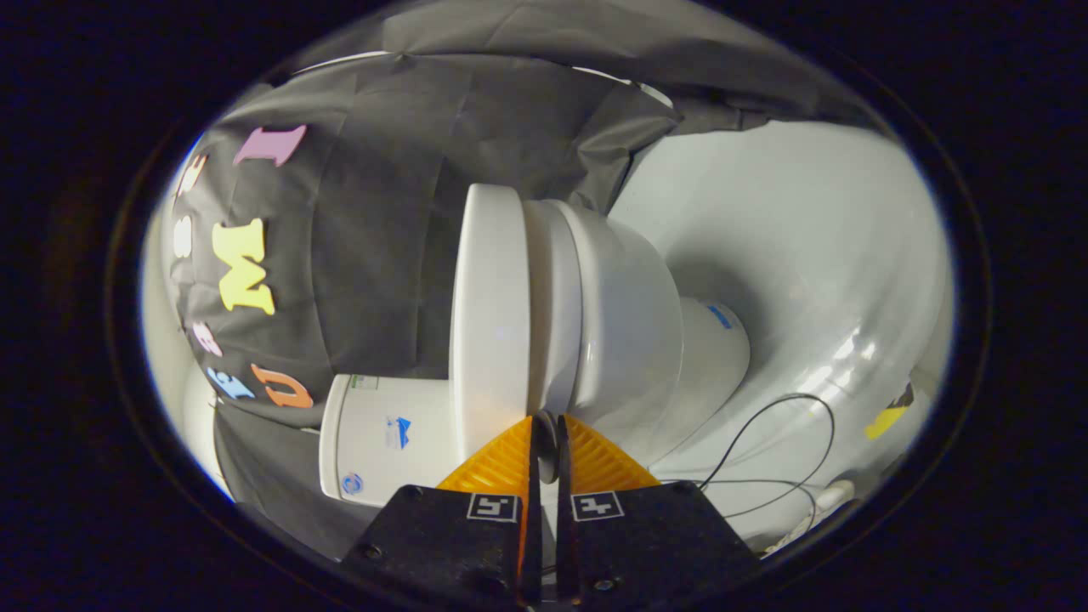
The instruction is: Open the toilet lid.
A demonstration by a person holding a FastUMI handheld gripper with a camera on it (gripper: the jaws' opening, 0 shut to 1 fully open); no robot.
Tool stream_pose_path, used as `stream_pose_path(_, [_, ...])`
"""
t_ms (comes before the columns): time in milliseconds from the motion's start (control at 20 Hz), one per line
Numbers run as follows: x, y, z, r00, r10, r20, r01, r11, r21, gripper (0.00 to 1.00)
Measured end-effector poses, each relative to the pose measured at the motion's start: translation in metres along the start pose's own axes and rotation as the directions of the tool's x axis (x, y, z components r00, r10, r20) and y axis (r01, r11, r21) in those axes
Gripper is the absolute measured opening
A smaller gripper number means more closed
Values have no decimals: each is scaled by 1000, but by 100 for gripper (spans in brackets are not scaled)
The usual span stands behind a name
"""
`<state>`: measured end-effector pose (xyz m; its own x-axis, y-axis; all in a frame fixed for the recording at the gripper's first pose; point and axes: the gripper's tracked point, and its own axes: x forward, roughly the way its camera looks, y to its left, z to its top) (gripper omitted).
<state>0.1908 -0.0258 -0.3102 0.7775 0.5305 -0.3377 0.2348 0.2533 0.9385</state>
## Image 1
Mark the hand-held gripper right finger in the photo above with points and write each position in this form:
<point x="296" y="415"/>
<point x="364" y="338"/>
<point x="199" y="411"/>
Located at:
<point x="654" y="544"/>

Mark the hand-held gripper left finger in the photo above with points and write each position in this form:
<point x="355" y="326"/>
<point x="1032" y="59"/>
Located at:
<point x="442" y="544"/>

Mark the white toilet lid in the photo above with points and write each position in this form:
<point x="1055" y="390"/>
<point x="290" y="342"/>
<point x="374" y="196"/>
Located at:
<point x="489" y="314"/>

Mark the white ceramic toilet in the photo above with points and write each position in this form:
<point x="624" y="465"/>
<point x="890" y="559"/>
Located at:
<point x="629" y="340"/>

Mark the white toilet seat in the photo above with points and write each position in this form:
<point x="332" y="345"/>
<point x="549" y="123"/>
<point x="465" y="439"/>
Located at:
<point x="552" y="323"/>

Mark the yellow floor tape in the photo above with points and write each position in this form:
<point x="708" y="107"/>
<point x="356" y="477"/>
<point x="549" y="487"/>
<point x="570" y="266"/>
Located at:
<point x="884" y="419"/>

